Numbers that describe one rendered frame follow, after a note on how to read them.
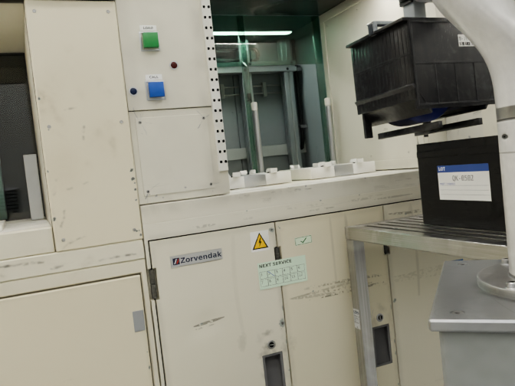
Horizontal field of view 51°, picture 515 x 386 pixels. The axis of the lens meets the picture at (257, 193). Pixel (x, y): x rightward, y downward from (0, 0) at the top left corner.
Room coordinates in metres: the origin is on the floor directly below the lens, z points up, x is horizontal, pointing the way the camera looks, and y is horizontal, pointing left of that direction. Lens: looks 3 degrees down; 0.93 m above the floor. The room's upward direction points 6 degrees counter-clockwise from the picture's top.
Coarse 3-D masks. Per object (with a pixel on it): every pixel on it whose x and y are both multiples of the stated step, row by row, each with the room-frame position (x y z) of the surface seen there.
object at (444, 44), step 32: (384, 32) 1.13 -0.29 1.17; (416, 32) 1.07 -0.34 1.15; (448, 32) 1.10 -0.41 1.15; (384, 64) 1.14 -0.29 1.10; (416, 64) 1.06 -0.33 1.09; (448, 64) 1.09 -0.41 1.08; (480, 64) 1.13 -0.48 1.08; (384, 96) 1.15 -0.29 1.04; (416, 96) 1.06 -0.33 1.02; (448, 96) 1.09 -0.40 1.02; (480, 96) 1.12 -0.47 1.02; (416, 128) 1.14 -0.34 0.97; (448, 128) 1.19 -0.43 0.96
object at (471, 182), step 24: (432, 144) 1.11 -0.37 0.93; (456, 144) 1.05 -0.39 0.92; (480, 144) 0.99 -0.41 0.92; (432, 168) 1.12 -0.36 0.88; (456, 168) 1.05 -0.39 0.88; (480, 168) 1.00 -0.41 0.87; (432, 192) 1.13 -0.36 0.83; (456, 192) 1.06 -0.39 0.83; (480, 192) 1.00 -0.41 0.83; (432, 216) 1.13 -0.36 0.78; (456, 216) 1.07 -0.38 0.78; (480, 216) 1.01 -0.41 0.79; (504, 216) 0.95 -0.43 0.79
